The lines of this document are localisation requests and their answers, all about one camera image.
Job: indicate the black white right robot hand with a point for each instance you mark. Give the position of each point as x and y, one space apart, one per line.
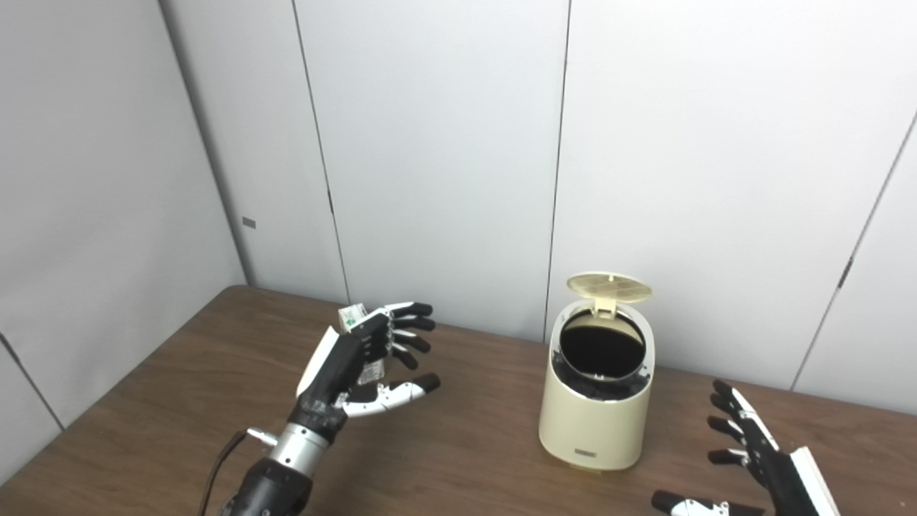
788 487

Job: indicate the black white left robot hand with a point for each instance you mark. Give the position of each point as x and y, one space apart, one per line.
337 373

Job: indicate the white green milk carton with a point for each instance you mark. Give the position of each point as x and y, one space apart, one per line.
351 315

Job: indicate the cream-colored desktop bin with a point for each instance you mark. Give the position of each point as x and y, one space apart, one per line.
594 426

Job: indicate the round cream bin lid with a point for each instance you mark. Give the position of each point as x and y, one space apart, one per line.
609 287

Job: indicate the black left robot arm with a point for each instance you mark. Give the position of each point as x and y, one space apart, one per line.
283 473

